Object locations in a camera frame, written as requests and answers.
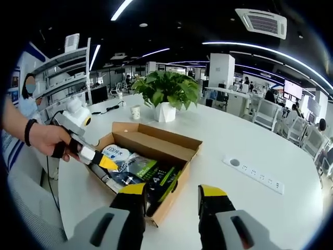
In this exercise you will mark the ceiling air conditioner unit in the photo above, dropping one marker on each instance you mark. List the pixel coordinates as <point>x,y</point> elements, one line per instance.
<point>261,23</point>

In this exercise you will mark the white standing desk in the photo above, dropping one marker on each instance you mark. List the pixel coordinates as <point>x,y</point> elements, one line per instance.
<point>229,92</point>

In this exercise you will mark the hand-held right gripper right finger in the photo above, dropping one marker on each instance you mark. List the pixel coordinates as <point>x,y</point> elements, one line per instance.
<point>213,216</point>

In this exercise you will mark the white shelf rack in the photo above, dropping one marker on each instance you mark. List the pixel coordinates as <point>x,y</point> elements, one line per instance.
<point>65,78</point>

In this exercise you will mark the wall display screen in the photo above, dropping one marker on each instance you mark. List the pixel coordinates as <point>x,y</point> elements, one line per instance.
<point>293,89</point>

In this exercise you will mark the row of white office chairs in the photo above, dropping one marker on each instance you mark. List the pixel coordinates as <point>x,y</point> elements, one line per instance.
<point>268,112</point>

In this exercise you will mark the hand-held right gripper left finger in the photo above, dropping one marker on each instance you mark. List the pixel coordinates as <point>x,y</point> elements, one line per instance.
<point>127,213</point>

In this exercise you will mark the white table power strip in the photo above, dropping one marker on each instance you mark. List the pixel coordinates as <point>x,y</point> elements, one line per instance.
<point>257,174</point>

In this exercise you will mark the grey mesh office chair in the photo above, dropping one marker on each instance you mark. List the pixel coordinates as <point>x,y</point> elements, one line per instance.
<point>31,208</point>

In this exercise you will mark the green plant in white pot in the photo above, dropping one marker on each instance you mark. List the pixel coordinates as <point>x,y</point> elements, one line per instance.
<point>165,112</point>

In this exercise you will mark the white soft wipes packet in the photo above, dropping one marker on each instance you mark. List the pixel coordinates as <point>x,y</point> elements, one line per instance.
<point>114,151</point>

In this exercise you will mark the person's left hand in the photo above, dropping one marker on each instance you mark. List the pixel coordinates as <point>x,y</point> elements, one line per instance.
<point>52,140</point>

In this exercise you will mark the white printed paper cup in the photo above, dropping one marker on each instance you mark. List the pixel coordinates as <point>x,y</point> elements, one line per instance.
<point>135,112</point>

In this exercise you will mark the black desk monitor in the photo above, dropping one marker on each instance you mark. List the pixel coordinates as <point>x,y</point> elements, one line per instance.
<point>99,95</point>

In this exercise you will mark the white vented device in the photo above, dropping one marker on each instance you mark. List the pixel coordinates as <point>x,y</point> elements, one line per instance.
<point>71,43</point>

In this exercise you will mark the blue white display board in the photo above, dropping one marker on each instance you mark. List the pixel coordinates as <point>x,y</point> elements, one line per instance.
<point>15,153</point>

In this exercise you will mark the brown cardboard shoe box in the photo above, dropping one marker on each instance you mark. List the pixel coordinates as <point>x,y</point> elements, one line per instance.
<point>166,145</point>

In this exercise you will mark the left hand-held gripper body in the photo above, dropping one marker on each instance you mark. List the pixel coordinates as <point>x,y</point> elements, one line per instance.
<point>76,114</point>

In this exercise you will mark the black wristband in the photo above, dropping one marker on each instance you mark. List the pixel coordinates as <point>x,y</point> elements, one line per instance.
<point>28,132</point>

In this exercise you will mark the grey printed soft packet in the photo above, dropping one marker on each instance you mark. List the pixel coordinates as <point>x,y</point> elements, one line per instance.
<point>132,164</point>

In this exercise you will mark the white desktop socket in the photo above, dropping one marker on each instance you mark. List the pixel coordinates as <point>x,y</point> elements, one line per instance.
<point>122,103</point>

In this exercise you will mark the green black packet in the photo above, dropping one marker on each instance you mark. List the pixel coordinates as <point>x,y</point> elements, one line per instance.
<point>156,177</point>

